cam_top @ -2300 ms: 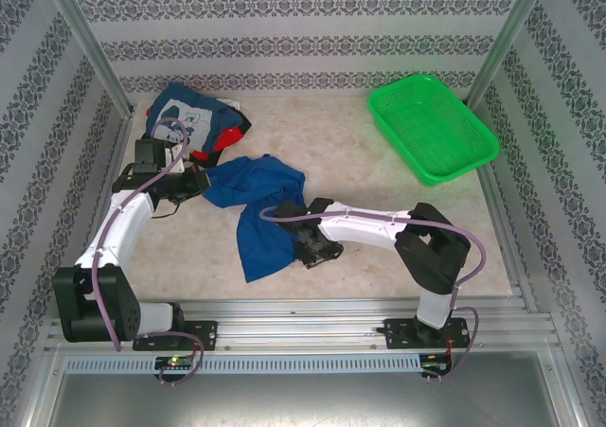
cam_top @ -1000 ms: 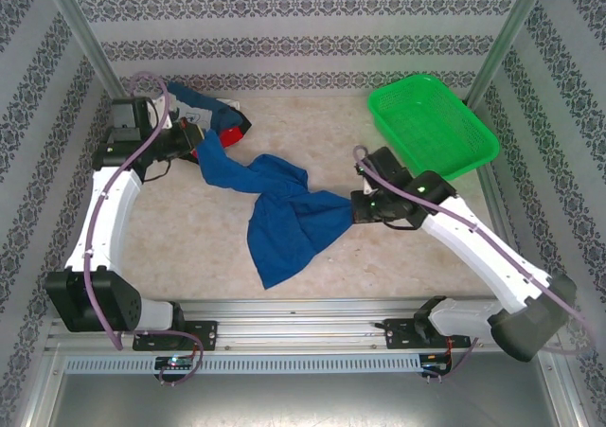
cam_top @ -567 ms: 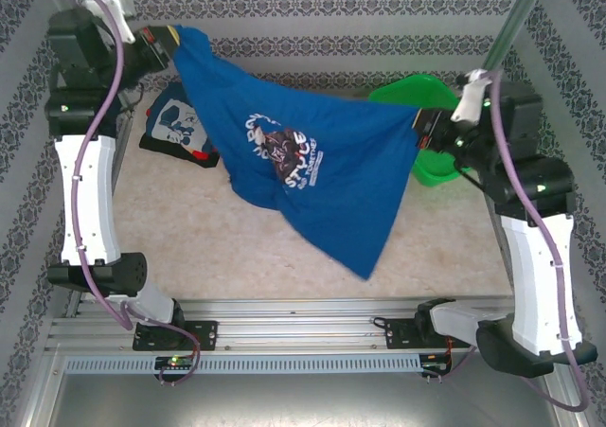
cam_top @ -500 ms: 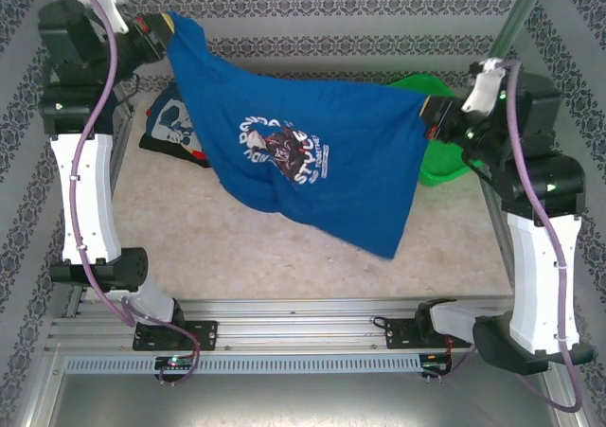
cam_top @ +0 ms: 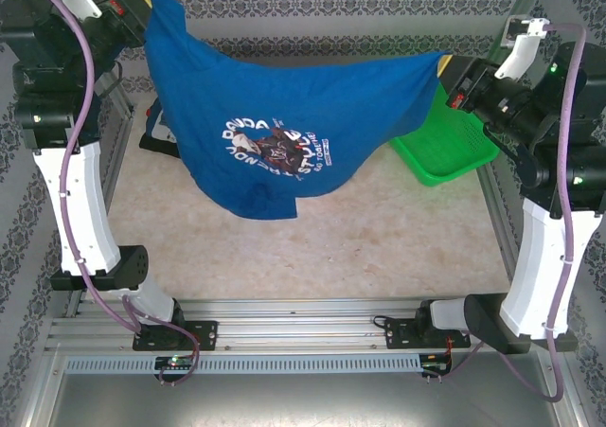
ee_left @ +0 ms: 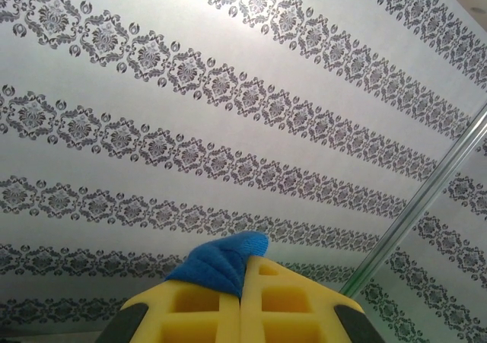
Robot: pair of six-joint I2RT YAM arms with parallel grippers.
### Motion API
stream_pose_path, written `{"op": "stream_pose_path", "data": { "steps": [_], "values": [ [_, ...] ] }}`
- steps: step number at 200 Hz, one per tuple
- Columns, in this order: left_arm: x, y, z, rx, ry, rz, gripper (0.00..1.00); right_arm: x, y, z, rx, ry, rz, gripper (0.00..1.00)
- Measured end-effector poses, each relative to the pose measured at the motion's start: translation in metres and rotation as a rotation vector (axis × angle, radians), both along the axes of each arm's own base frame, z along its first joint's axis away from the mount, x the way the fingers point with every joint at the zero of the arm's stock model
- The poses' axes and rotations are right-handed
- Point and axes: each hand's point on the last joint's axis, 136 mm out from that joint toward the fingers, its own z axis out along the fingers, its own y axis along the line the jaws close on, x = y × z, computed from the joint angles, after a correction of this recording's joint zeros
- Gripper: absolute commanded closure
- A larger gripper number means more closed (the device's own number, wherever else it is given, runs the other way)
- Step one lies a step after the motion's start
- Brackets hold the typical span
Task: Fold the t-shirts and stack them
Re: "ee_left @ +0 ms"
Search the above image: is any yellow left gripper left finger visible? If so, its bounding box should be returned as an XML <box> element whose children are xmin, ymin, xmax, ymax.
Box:
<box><xmin>97</xmin><ymin>278</ymin><xmax>244</xmax><ymax>343</ymax></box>

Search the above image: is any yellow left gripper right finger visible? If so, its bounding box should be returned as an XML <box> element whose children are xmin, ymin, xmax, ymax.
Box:
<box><xmin>239</xmin><ymin>255</ymin><xmax>378</xmax><ymax>343</ymax></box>

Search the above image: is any blue t-shirt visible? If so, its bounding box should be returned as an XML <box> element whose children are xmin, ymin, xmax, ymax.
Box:
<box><xmin>164</xmin><ymin>230</ymin><xmax>271</xmax><ymax>298</ymax></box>

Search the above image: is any aluminium frame post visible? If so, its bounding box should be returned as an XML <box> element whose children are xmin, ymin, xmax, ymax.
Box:
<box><xmin>337</xmin><ymin>102</ymin><xmax>487</xmax><ymax>297</ymax></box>

